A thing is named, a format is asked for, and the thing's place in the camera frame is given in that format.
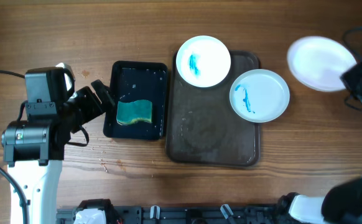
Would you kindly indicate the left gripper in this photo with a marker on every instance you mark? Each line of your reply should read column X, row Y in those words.
column 94, row 107

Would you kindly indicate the green yellow sponge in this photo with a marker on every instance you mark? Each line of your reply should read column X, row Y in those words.
column 134, row 112

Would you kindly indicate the white plate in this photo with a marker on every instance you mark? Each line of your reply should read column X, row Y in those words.
column 203, row 61
column 318, row 63

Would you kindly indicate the pale blue plate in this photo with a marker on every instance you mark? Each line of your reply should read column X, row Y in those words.
column 259, row 96

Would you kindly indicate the white plate top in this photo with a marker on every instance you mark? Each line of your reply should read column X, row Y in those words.
column 203, row 61

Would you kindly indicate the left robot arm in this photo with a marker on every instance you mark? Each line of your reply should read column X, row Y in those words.
column 34, row 147

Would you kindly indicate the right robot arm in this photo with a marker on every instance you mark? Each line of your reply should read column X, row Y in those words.
column 343, row 203

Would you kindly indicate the black water tray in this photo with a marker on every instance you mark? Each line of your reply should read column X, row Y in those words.
column 132, row 81

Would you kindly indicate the brown serving tray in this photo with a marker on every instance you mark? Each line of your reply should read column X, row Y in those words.
column 202, row 128

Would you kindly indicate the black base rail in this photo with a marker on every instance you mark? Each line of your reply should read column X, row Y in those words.
column 250, row 214

